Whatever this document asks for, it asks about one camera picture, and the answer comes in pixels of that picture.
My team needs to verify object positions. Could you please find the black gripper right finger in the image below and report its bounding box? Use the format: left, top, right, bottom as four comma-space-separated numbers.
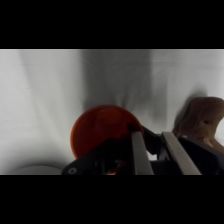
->
157, 131, 224, 176

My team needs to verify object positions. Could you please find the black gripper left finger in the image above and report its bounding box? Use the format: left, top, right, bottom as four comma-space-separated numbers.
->
61, 123, 155, 176

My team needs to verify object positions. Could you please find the orange plastic cup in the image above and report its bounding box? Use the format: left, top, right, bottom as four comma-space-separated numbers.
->
69, 104, 145, 161

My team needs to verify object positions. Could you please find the brown plush toy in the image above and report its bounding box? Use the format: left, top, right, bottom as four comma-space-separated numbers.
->
172, 96, 224, 150

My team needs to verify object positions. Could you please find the grey bowl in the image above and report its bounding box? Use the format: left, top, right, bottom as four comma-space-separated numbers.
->
11, 164, 65, 176

